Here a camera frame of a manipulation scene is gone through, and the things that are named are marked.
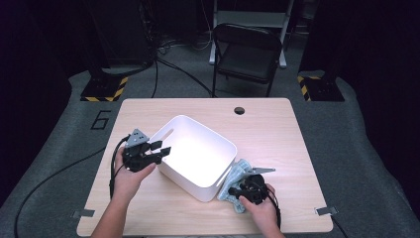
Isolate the light blue-green cloth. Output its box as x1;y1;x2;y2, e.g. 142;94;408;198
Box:
216;158;254;214

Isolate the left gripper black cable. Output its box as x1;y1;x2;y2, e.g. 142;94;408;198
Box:
108;134;132;199

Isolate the white metal stand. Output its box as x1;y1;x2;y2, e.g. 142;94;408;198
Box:
208;0;295;69

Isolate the white plastic bin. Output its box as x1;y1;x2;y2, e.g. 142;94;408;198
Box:
149;114;239;203

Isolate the long black floor cable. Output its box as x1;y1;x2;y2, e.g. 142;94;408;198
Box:
13;147;107;238

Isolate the black stand base striped edge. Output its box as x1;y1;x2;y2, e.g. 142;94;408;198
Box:
296;74;346;102
79;75;129;103

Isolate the white floor cable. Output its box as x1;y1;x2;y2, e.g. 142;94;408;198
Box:
194;29;215;52

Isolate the black folding chair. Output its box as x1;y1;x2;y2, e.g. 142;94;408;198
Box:
211;23;284;98

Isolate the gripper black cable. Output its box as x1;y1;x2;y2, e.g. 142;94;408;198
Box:
108;134;132;199
265;191;282;229

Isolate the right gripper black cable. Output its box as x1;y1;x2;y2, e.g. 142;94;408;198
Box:
265;191;282;229

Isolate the grey tape strip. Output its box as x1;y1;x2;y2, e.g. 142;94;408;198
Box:
71;208;96;219
314;206;340;217

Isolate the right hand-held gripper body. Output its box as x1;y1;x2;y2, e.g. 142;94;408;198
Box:
242;167;276;204

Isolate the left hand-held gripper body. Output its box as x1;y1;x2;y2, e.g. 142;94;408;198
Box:
122;128;163;173

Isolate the black equipment cabinet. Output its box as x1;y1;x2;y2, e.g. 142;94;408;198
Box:
83;0;157;68

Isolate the short black cable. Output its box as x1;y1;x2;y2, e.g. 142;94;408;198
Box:
330;214;350;238

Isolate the person's right hand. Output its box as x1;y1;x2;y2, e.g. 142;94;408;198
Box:
238;183;281;229

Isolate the person's left hand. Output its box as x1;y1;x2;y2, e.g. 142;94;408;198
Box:
112;147;158;201

